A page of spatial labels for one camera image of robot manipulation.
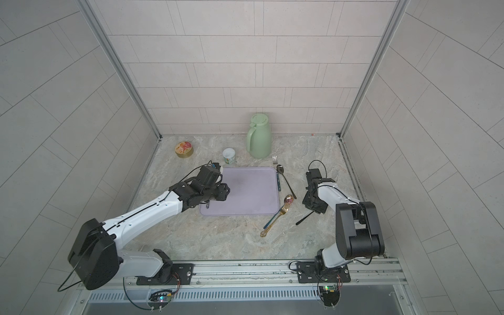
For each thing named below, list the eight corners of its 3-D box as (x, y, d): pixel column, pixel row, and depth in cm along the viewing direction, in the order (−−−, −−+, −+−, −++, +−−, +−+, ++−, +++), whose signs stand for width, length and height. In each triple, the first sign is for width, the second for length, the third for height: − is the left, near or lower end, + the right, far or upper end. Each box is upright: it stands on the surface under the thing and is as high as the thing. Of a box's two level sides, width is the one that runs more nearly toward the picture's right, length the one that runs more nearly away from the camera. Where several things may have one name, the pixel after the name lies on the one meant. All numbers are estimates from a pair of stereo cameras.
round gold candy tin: (175, 157, 108) (173, 153, 105) (179, 146, 113) (177, 142, 110) (191, 157, 108) (189, 153, 105) (194, 146, 113) (192, 142, 110)
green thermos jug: (249, 162, 107) (246, 132, 89) (250, 144, 115) (248, 113, 97) (268, 162, 107) (270, 132, 89) (268, 144, 115) (269, 113, 97)
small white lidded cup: (223, 165, 105) (221, 158, 100) (224, 154, 110) (223, 147, 105) (235, 165, 105) (233, 158, 101) (236, 154, 110) (235, 147, 105)
